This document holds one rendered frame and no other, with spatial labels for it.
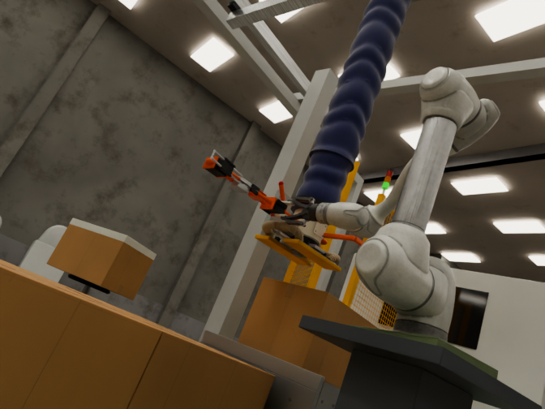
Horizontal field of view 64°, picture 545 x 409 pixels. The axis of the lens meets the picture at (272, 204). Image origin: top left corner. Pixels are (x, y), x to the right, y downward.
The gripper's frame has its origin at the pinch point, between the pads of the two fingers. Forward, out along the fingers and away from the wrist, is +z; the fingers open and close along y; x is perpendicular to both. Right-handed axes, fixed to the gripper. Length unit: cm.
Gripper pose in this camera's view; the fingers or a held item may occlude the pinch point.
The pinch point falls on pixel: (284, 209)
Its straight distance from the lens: 195.4
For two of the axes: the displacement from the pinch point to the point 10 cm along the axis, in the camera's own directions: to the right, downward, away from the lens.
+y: -3.7, 8.7, -3.2
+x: 5.7, 4.9, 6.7
